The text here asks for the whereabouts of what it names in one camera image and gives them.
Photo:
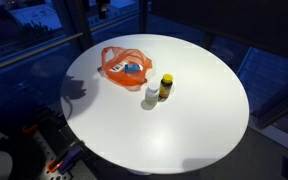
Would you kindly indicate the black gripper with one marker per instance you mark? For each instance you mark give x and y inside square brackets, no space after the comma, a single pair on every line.
[102,3]

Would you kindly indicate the white medicine box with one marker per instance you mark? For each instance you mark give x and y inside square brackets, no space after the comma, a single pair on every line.
[130,68]

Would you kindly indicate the orange plastic bag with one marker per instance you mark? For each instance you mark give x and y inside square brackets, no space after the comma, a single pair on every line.
[130,78]

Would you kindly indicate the white bottle orange label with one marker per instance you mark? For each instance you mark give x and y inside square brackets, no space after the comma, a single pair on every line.
[151,95]

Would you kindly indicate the brown bottle yellow cap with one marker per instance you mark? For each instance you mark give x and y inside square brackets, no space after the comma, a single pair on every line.
[165,87]

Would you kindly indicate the grey metal handrail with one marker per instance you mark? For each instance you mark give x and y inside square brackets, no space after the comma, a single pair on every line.
[34,51]

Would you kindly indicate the black perforated mounting board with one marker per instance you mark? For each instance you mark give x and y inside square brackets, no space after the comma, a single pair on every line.
[52,150]

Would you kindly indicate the purple and orange clamp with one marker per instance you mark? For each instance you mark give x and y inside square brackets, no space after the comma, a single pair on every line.
[69,156]

